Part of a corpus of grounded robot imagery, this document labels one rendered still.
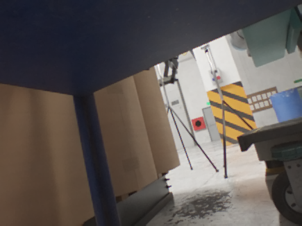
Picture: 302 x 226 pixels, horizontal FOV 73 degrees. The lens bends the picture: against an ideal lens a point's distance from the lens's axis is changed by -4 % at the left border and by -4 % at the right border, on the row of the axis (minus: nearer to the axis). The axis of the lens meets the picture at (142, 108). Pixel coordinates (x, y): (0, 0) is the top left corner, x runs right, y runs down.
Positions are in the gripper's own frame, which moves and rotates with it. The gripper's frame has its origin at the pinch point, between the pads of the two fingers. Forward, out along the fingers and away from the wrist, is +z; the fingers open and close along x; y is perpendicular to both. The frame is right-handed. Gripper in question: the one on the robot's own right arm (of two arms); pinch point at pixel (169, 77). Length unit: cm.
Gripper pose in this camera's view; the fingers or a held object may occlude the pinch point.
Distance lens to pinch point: 138.4
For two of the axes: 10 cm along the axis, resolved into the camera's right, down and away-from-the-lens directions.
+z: -1.9, 9.7, -1.3
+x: 4.2, 2.0, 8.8
